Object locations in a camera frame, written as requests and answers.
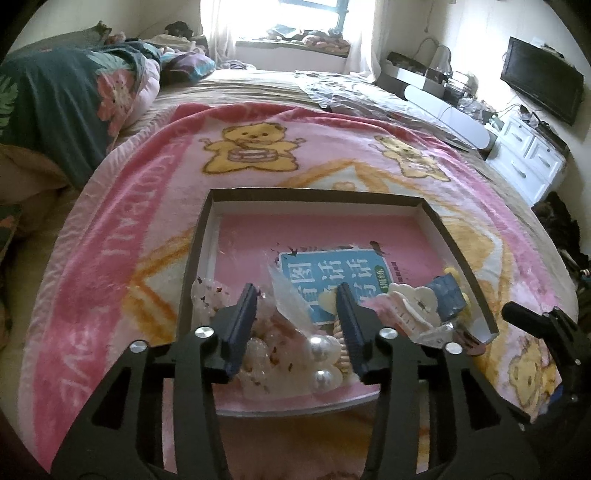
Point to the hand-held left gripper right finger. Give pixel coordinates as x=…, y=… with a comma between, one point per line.
x=348, y=323

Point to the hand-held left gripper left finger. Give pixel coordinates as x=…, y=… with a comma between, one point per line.
x=242, y=318

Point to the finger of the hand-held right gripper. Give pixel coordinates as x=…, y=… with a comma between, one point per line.
x=521, y=318

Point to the brown ribbed heart hair clip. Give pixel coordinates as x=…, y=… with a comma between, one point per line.
x=342, y=355

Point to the pearl bow hair clip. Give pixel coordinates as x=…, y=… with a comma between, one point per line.
x=323, y=378

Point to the white hair claw clip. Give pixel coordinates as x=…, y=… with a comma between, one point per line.
x=415, y=300

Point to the blue hair clip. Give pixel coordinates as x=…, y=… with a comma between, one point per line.
x=448, y=290

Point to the shallow cardboard box pink inside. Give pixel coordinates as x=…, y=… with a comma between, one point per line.
x=323, y=226

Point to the dark red snap hair clip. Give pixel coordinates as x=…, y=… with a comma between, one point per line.
x=467, y=342

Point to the dark clothes pile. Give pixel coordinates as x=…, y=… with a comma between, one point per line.
x=561, y=226

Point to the pink bear printed blanket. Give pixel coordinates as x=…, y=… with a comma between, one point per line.
x=120, y=240

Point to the white drawer dresser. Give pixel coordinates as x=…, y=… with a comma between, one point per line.
x=526, y=157

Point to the grey crumpled sheet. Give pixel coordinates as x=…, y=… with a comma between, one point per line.
x=360, y=94

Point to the black flat television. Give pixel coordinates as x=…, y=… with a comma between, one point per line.
x=540, y=78

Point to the brown pillow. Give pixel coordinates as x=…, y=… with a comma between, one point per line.
x=23, y=184

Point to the purple patterned pillow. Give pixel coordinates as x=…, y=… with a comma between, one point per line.
x=189, y=67

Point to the clothes pile on windowsill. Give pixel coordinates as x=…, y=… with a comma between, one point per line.
x=318, y=40

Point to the floral quilt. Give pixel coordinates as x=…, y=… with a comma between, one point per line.
x=55, y=101

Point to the white sheer curtain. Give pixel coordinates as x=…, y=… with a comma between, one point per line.
x=217, y=32

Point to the window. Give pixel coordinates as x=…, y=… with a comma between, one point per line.
x=286, y=16

